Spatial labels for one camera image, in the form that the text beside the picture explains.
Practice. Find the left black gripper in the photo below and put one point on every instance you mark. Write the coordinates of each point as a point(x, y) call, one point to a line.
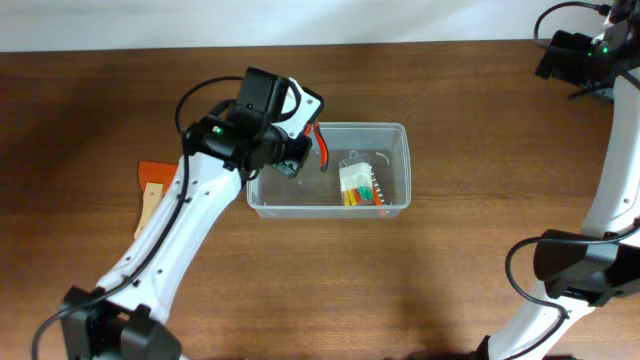
point(298, 151)

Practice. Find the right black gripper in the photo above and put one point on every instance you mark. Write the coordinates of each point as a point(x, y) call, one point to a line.
point(587, 93)

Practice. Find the orange handled pliers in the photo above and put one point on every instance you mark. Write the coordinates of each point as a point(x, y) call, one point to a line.
point(324, 153)

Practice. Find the clear box coloured plugs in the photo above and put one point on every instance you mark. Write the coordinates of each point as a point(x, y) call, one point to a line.
point(355, 180)

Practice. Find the clear plastic container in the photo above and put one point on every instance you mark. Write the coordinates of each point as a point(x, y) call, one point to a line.
point(316, 194)

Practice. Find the orange screwdriver bit holder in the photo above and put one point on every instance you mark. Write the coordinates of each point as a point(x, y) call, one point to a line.
point(377, 194)

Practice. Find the orange scraper wooden handle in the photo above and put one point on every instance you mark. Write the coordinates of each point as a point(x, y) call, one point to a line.
point(154, 179)

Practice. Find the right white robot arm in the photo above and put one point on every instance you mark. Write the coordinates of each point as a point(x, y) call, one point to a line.
point(563, 276)

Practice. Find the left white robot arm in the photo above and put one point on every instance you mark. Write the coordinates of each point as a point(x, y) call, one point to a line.
point(125, 315)

